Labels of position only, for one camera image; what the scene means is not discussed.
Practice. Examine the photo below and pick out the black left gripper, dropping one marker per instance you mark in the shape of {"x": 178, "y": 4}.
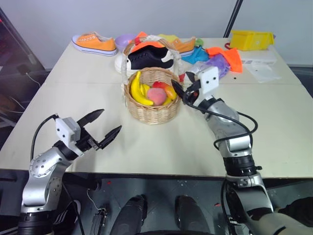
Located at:
{"x": 87, "y": 141}

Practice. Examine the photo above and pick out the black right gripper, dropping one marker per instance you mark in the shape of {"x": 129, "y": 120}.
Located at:
{"x": 192, "y": 95}

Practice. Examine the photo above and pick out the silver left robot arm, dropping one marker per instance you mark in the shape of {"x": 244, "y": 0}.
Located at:
{"x": 41, "y": 166}

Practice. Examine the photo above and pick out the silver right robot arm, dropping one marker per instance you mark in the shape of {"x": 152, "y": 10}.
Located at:
{"x": 234, "y": 144}

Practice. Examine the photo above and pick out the orange yellow mango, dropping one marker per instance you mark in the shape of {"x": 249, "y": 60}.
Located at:
{"x": 170, "y": 91}

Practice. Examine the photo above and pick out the crumpled clear plastic bag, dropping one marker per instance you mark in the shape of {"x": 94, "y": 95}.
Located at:
{"x": 198, "y": 66}

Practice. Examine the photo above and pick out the red fruit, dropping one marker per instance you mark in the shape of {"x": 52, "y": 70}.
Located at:
{"x": 158, "y": 84}

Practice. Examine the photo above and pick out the blue cloth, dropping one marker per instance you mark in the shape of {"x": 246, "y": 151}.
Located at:
{"x": 196, "y": 56}

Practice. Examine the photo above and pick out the pink peach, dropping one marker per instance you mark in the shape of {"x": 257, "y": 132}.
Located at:
{"x": 156, "y": 96}

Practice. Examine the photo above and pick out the purple cloth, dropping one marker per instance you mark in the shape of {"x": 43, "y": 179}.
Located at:
{"x": 220, "y": 64}

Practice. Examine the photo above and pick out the black canvas sneaker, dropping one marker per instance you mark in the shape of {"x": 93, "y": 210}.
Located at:
{"x": 146, "y": 60}

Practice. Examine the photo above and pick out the yellow banana bunch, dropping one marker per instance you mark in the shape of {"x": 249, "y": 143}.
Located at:
{"x": 135, "y": 89}

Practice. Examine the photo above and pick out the large orange cloth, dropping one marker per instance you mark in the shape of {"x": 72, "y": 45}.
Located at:
{"x": 232, "y": 58}

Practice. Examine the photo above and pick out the purple plastic bowl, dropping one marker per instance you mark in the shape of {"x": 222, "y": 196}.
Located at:
{"x": 123, "y": 41}

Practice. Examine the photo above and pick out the yellow plastic bin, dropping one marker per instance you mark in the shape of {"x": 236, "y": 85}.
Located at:
{"x": 249, "y": 40}

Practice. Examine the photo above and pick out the flat white box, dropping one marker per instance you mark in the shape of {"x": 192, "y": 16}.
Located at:
{"x": 259, "y": 57}

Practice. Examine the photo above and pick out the black metal pole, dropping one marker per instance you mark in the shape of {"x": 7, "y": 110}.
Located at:
{"x": 231, "y": 18}

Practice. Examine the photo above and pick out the orange sneaker with print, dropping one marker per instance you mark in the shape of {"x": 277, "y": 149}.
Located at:
{"x": 96, "y": 44}

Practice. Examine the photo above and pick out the small black floor device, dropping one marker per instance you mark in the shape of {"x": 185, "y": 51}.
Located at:
{"x": 100, "y": 217}

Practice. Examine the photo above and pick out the dark rounded shape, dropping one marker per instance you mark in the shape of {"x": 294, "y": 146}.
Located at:
{"x": 192, "y": 215}
{"x": 130, "y": 215}

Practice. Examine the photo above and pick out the black shoe with white stripes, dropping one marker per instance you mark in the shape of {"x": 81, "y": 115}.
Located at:
{"x": 67, "y": 216}

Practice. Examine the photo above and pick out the dark slanted panel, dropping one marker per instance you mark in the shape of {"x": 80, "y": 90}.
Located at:
{"x": 17, "y": 41}

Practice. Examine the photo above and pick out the olive sleeved person arm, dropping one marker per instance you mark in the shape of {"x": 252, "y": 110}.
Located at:
{"x": 288, "y": 220}

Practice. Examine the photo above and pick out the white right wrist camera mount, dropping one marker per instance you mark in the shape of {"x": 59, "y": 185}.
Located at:
{"x": 209, "y": 79}

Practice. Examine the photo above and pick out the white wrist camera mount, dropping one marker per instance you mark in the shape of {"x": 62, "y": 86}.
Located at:
{"x": 209, "y": 79}
{"x": 64, "y": 129}

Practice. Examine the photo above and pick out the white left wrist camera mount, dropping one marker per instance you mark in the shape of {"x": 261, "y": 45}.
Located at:
{"x": 64, "y": 129}

